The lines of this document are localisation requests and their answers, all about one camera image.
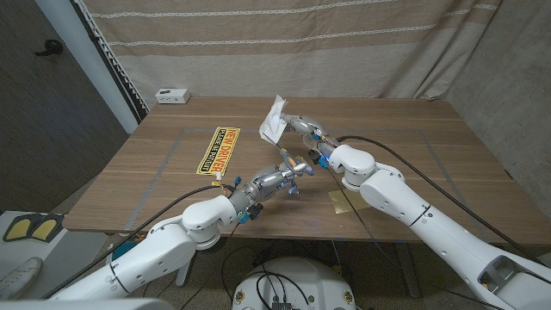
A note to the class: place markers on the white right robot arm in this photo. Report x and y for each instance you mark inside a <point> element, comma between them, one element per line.
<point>430,215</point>

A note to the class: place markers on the white sneaker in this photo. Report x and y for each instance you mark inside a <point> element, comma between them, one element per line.
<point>19,280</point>

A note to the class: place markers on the teal box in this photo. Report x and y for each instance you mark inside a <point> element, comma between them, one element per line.
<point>122,249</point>

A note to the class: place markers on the yellow black foot pedal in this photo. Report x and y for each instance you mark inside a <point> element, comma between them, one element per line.
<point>45,228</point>
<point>18,229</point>

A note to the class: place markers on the white power strip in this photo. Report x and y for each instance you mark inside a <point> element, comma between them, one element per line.
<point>172,97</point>

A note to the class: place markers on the white door frame post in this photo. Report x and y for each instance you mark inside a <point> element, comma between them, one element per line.
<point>101,77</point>

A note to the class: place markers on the grey table leg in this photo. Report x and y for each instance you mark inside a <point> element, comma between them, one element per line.
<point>406,275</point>

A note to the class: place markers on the yellow new driver sticker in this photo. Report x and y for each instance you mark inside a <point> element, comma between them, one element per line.
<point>219,150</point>

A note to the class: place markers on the dark wooden door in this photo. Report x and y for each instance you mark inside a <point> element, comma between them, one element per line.
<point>43,129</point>

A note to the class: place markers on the black curtain edge strip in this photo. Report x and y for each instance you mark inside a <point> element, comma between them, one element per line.
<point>113,64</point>

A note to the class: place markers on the white tissue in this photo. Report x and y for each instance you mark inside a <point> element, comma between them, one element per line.
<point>273,122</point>

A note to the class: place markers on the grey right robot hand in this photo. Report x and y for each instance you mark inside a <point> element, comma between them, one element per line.
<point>310,129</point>

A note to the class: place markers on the white table leg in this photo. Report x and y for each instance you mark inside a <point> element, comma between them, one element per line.
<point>184,273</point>

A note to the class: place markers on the grey tape outline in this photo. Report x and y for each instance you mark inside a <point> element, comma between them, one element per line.
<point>171,150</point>

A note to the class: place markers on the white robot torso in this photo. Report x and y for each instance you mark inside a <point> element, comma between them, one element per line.
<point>310,280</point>

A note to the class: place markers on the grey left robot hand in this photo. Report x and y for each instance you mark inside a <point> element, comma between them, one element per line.
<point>269,181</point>

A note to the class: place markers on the gold foil tape sheet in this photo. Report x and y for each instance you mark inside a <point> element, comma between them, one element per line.
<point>344,201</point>

